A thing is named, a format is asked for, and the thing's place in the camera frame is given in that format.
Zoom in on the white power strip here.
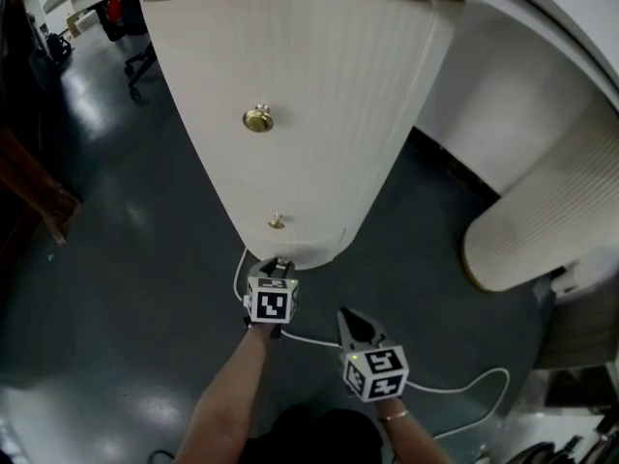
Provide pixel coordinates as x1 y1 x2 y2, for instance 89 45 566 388
549 262 582 295

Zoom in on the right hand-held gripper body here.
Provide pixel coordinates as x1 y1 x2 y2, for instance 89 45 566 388
339 345 411 404

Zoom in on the cardboard box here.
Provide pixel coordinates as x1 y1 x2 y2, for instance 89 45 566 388
66 11 98 37

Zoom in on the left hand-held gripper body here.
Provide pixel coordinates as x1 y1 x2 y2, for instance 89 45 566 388
243 273 300 341

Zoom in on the white floor cable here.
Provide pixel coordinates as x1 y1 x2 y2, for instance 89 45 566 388
233 246 512 440

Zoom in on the white large drawer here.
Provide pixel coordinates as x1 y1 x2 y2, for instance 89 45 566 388
240 232 352 273

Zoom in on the person's right forearm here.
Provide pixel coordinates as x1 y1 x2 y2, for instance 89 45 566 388
376 396 450 464

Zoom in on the white cabinet with brass knobs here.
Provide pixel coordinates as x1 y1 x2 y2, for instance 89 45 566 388
43 0 619 294

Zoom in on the black office chair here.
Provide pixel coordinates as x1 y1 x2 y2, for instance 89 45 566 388
94 0 157 102

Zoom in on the person's black clothed body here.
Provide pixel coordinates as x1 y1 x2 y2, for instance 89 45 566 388
240 402 388 464

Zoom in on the person's left forearm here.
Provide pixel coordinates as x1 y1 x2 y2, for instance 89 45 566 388
172 324 272 464

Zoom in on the dark wooden staircase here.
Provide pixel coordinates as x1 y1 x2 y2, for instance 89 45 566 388
0 0 82 279

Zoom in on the black floor equipment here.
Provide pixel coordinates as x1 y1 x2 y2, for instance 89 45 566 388
28 31 76 67

